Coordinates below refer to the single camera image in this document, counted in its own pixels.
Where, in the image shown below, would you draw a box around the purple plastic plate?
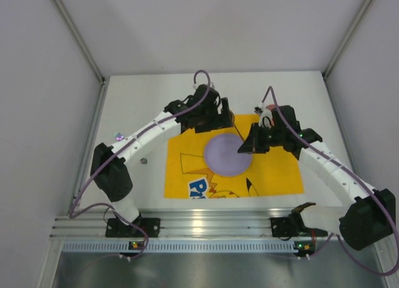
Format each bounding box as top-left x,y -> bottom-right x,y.
204,133 -> 252,177

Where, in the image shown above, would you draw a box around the yellow Pikachu cloth placemat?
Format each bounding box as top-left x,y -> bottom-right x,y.
164,114 -> 304,199

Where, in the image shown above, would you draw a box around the iridescent fork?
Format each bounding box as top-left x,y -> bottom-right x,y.
113,132 -> 148,165

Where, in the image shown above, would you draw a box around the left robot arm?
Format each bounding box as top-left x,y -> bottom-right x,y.
90,84 -> 233,224

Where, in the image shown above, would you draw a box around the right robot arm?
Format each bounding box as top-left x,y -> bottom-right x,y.
238,105 -> 396,251

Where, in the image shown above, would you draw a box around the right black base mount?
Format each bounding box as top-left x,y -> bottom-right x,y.
270,217 -> 311,240

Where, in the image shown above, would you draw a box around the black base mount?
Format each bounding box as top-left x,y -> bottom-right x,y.
105,218 -> 161,238
270,217 -> 311,240

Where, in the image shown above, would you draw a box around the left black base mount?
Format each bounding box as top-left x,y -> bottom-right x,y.
105,218 -> 161,238

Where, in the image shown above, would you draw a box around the aluminium rail frame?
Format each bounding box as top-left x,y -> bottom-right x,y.
50,208 -> 291,240

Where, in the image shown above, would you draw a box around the perforated cable duct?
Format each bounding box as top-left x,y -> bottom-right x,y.
62,240 -> 315,254

